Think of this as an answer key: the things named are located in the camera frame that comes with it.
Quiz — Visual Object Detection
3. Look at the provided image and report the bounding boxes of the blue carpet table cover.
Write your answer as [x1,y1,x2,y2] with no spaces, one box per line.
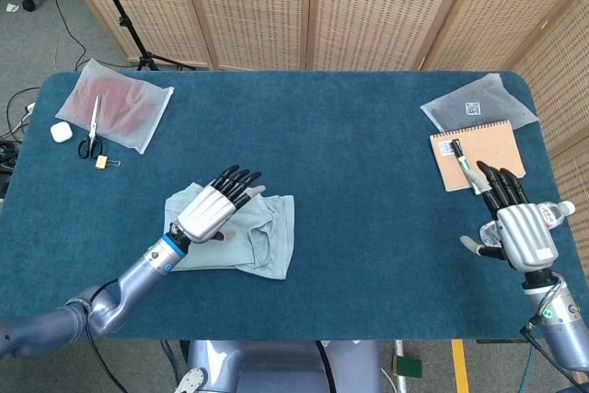
[0,70,585,342]

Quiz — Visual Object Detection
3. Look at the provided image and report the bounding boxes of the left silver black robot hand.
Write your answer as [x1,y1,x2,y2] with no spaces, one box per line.
[176,165,268,245]

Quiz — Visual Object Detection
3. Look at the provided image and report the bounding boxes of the white earbuds case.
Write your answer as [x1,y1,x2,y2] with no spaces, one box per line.
[49,121,74,143]

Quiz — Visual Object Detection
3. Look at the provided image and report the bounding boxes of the blue-grey robot torso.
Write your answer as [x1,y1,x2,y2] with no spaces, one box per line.
[186,340,384,393]

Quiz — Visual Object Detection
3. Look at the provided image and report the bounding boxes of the white marker pen black cap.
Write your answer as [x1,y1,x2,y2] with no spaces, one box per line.
[450,138,482,195]

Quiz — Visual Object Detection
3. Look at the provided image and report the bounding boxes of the grey frosted bag QR label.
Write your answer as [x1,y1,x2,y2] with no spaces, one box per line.
[419,73,539,133]

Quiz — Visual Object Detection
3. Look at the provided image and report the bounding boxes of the white perforated bracket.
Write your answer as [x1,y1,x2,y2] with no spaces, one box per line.
[173,367,208,393]

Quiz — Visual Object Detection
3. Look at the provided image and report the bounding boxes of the frosted bag with red cloth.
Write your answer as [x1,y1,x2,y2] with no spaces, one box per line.
[54,57,175,155]

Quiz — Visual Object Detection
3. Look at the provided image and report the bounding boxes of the black cable bundle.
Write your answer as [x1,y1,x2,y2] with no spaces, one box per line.
[0,137,19,173]

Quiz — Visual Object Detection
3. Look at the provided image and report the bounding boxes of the kraft spiral notebook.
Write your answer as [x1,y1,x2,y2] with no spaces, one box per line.
[429,119,527,192]

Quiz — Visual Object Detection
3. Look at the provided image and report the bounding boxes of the black tripod stand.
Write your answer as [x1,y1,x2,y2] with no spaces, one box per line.
[87,0,197,72]

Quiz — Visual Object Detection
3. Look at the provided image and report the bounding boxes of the silver metal pole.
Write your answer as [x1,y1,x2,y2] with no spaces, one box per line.
[393,340,409,393]

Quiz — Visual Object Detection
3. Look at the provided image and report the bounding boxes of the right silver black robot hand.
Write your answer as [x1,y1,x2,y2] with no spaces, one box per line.
[459,160,560,272]

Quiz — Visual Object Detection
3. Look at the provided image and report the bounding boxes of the black-handled scissors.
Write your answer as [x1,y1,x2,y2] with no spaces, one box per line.
[76,95,105,160]

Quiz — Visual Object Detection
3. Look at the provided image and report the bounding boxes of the clear plastic water bottle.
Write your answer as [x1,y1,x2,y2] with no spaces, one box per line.
[479,201,577,247]

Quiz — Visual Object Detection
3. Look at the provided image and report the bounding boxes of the black torso cable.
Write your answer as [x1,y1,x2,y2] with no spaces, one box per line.
[315,341,335,393]

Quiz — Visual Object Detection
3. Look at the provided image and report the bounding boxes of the pale green T-shirt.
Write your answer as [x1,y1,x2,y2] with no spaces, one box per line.
[164,182,295,282]

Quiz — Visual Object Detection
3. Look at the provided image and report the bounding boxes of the woven wicker folding screen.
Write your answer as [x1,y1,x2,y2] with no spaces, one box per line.
[52,0,589,393]

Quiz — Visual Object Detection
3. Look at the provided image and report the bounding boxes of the green block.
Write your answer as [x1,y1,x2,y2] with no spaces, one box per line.
[396,355,423,378]

